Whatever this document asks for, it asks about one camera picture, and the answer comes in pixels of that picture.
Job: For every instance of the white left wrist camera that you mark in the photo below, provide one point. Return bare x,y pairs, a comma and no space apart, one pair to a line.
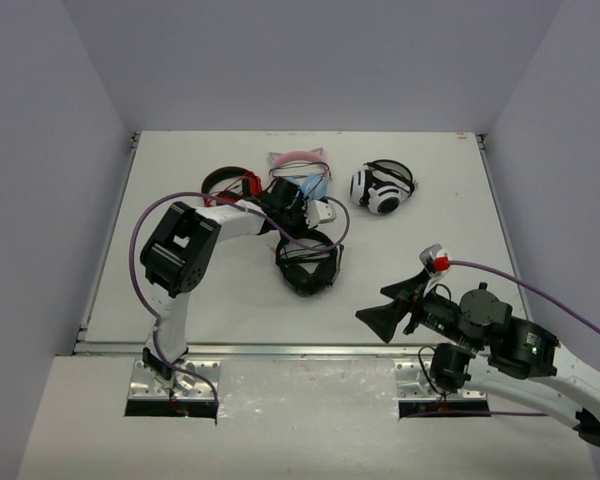
319,212

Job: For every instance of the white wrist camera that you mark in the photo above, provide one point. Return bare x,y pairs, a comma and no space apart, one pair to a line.
432,262
319,212

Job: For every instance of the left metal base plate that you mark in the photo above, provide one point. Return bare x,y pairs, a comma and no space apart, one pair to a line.
145,385

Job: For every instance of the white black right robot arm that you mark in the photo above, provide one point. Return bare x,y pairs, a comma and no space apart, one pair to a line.
488,348

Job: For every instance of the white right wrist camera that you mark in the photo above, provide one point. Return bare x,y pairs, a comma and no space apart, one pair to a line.
432,262

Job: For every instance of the aluminium table edge rail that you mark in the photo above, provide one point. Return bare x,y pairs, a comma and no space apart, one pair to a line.
259,349

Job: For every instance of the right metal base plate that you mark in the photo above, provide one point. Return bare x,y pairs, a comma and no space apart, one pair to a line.
411,385

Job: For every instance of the metal base plate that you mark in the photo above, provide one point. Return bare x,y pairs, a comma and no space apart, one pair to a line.
411,385
145,385

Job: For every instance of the white black striped headphones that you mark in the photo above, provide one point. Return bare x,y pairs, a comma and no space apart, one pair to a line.
382,186

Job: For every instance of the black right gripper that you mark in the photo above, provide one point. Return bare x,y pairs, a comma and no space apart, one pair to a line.
385,319

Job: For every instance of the red black headphones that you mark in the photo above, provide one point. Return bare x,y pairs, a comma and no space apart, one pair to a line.
232,183

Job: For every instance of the blue pink cat-ear headphones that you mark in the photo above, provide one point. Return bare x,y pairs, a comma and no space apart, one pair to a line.
307,169

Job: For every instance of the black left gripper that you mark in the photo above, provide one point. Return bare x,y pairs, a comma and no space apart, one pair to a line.
290,198

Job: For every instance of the black headset with microphone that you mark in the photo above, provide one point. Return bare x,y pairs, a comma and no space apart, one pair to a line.
309,271

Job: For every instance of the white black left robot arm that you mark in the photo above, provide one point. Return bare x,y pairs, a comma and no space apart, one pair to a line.
178,252

